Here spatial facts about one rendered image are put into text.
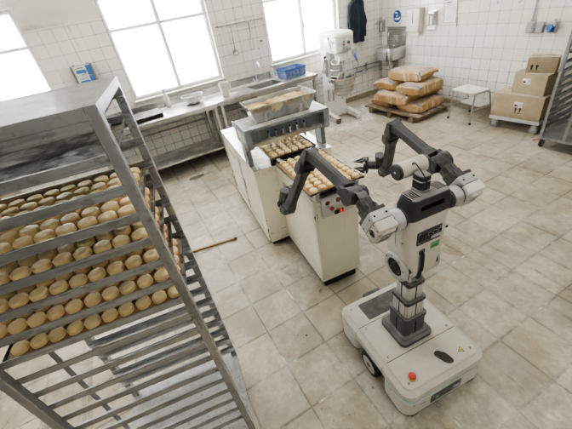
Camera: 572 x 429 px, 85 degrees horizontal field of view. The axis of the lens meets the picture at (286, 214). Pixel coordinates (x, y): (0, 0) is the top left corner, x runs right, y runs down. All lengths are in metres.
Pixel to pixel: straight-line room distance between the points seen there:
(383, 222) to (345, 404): 1.21
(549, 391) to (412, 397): 0.80
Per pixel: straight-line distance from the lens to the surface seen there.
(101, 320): 1.33
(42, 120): 0.90
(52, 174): 0.97
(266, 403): 2.19
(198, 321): 1.24
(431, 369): 1.97
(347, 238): 2.38
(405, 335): 1.99
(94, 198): 0.98
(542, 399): 2.36
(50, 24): 5.36
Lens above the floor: 1.95
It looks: 34 degrees down
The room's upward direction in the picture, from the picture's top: 11 degrees counter-clockwise
